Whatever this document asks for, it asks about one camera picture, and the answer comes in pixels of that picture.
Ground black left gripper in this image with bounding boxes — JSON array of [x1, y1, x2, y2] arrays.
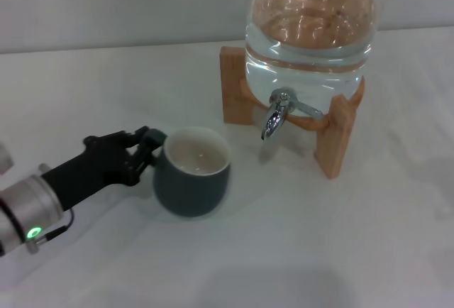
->
[[40, 126, 161, 213]]

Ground black ceramic cup white inside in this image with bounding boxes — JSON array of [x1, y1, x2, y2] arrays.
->
[[143, 126, 232, 218]]

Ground chrome faucet with lever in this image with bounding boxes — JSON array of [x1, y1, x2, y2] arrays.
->
[[260, 87, 325, 141]]

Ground wooden dispenser stand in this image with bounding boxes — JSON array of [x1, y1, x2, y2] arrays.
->
[[219, 45, 366, 181]]

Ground glass water dispenser jar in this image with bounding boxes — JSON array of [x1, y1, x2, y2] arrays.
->
[[244, 0, 377, 111]]

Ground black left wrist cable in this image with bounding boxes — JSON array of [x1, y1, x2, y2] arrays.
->
[[38, 207, 74, 243]]

